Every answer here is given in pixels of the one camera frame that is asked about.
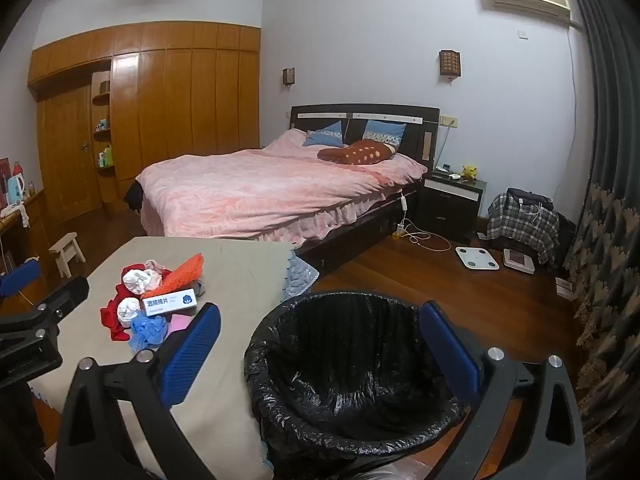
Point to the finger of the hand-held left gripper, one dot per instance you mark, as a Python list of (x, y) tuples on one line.
[(67, 295), (20, 277)]

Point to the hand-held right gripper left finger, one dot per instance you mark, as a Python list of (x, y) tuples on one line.
[(192, 350)]

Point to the blue plastic glove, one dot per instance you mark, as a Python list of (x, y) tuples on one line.
[(147, 332)]

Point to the dark patterned curtain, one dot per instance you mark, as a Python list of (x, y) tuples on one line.
[(610, 110)]

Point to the small white floor box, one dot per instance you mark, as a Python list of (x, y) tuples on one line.
[(565, 287)]

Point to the black bag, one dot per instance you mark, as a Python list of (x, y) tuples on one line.
[(566, 237)]

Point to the bin with black bag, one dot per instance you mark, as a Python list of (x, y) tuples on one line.
[(350, 370)]

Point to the green bottle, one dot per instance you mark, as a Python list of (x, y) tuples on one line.
[(107, 156)]

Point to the wooden desk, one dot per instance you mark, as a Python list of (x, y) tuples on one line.
[(30, 230)]

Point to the pale pink paper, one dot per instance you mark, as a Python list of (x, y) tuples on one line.
[(157, 266)]

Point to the orange foam net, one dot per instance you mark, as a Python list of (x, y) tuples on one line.
[(180, 272)]

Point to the black garment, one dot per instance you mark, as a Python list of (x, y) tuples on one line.
[(134, 196)]

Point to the pink paper sheet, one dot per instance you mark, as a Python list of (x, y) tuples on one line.
[(179, 323)]

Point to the white cardboard box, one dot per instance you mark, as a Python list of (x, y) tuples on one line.
[(165, 302)]

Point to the wall socket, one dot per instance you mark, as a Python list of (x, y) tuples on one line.
[(448, 120)]

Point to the red cloth bag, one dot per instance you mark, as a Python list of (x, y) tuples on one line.
[(111, 316)]

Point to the white scale with dark panel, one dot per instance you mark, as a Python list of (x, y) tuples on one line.
[(517, 260)]

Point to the plaid cloth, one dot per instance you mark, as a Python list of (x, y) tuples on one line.
[(520, 230)]

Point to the dark nightstand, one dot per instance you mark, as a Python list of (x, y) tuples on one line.
[(445, 210)]

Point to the yellow plush toy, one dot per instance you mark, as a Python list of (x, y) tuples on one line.
[(469, 172)]

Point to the wooden wardrobe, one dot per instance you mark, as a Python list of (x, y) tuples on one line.
[(190, 100)]

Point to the bed with pink blanket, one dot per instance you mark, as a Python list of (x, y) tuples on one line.
[(260, 185)]

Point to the brown dotted pillow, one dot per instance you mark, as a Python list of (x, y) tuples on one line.
[(360, 154)]

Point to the red poster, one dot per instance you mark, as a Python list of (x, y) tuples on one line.
[(4, 182)]

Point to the white bathroom scale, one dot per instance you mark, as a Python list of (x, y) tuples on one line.
[(477, 258)]

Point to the blue pillow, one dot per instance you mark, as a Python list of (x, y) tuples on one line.
[(382, 131), (325, 134)]

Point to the small wooden wall lamp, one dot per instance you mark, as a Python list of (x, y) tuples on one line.
[(288, 76)]

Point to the white hanging cloth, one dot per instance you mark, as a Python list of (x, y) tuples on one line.
[(24, 214)]

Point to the white tissue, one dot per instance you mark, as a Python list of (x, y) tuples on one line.
[(129, 308), (140, 280)]

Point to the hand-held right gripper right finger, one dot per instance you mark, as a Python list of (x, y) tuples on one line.
[(450, 345)]

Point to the dark wooden bed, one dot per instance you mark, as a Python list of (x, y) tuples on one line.
[(380, 112)]

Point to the large wooden wall lamp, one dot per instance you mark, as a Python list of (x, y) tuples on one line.
[(450, 64)]

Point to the small wooden stool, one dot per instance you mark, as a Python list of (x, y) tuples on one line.
[(65, 245)]

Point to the blue quilted pad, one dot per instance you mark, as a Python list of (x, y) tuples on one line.
[(300, 280)]

